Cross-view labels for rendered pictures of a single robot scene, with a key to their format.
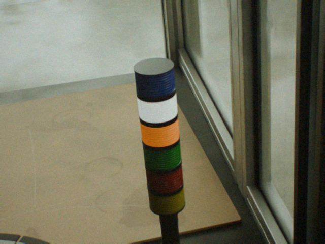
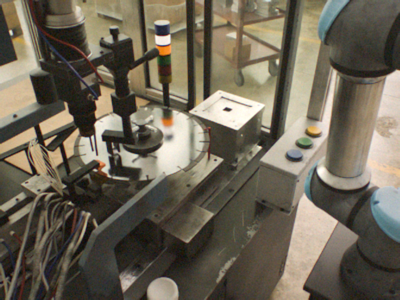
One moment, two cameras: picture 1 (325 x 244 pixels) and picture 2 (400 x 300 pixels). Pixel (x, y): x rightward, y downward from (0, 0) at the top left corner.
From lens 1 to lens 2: 0.79 m
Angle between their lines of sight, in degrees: 41
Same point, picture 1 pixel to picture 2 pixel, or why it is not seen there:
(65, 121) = (23, 98)
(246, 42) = (140, 23)
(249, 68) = (141, 35)
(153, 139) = (165, 51)
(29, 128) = (8, 106)
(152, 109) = (166, 38)
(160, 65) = (163, 22)
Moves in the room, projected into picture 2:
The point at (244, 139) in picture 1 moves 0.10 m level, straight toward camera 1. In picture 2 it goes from (141, 68) to (156, 76)
